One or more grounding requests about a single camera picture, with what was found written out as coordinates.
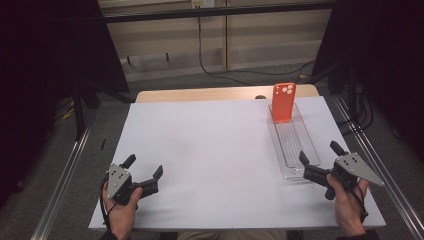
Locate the black curtain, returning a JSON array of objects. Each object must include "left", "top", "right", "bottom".
[
  {"left": 0, "top": 0, "right": 131, "bottom": 204},
  {"left": 313, "top": 0, "right": 424, "bottom": 163}
]

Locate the black metal stand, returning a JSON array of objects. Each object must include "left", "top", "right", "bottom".
[
  {"left": 305, "top": 59, "right": 359, "bottom": 113},
  {"left": 68, "top": 77, "right": 134, "bottom": 142}
]

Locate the bundle of black floor cables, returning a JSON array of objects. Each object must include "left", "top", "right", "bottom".
[{"left": 336, "top": 81, "right": 375, "bottom": 135}]

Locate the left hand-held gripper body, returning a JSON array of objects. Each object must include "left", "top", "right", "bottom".
[{"left": 106, "top": 162, "right": 160, "bottom": 206}]

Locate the aluminium rail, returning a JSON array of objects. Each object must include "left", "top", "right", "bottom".
[
  {"left": 332, "top": 95, "right": 424, "bottom": 240},
  {"left": 30, "top": 121, "right": 94, "bottom": 240}
]

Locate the person's right hand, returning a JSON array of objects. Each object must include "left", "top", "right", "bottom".
[{"left": 326, "top": 173, "right": 371, "bottom": 237}]

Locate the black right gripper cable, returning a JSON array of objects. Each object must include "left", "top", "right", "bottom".
[{"left": 344, "top": 183, "right": 370, "bottom": 224}]

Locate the white wall socket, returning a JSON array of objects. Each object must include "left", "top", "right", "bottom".
[{"left": 191, "top": 0, "right": 216, "bottom": 10}]

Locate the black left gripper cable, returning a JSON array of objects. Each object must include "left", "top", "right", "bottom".
[{"left": 99, "top": 178, "right": 118, "bottom": 232}]

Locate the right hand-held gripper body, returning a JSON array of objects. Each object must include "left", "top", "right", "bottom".
[{"left": 302, "top": 152, "right": 385, "bottom": 202}]

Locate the clear plastic display holder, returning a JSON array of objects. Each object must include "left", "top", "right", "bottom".
[{"left": 267, "top": 102, "right": 322, "bottom": 180}]

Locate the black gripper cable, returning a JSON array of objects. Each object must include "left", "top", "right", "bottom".
[
  {"left": 344, "top": 183, "right": 370, "bottom": 224},
  {"left": 99, "top": 178, "right": 118, "bottom": 232}
]

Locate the black power cable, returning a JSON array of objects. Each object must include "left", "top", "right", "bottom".
[{"left": 197, "top": 8, "right": 316, "bottom": 86}]

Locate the orange phone case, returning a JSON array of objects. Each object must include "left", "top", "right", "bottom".
[{"left": 270, "top": 82, "right": 297, "bottom": 124}]

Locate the person's left hand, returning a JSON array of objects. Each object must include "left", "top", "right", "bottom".
[{"left": 101, "top": 181, "right": 144, "bottom": 238}]

